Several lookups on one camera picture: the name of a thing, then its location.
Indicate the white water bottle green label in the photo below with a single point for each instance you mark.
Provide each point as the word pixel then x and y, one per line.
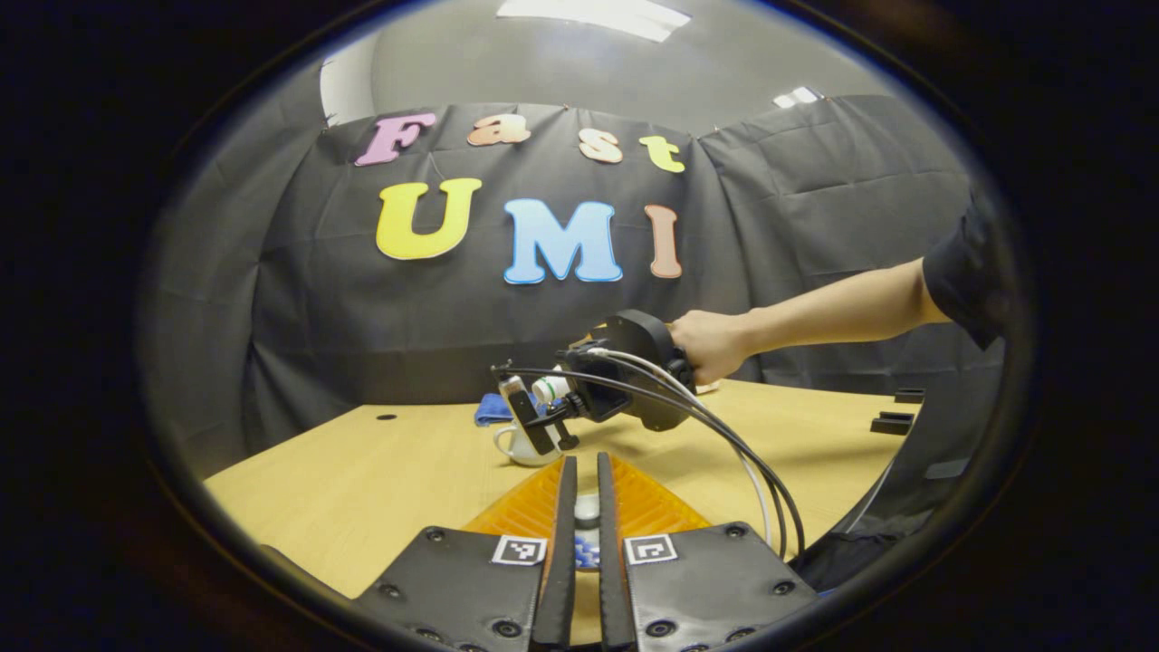
pixel 550 388

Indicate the white ceramic teacup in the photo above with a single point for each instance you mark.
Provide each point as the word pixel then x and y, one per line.
pixel 518 448

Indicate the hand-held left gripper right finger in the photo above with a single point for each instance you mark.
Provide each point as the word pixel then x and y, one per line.
pixel 611 561

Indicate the small ceiling light panel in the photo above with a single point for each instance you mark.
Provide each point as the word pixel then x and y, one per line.
pixel 797 96

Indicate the blue folded towel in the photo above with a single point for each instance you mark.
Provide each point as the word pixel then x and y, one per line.
pixel 491 409

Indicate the white teacup lid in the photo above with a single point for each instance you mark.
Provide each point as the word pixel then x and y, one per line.
pixel 587 510

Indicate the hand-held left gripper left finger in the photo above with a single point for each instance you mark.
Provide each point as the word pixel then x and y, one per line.
pixel 560 561

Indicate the black backdrop cloth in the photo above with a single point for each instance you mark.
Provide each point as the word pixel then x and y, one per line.
pixel 317 317

